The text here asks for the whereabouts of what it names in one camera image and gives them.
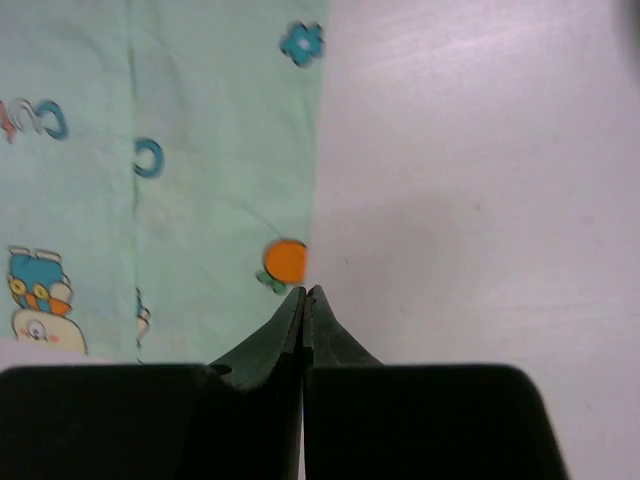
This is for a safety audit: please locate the green cartoon print cloth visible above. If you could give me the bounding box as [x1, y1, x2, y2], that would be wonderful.
[1, 1, 329, 364]

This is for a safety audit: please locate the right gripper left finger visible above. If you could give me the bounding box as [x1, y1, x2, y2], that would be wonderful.
[1, 287, 306, 479]

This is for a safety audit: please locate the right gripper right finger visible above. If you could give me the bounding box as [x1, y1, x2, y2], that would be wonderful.
[304, 287, 569, 479]

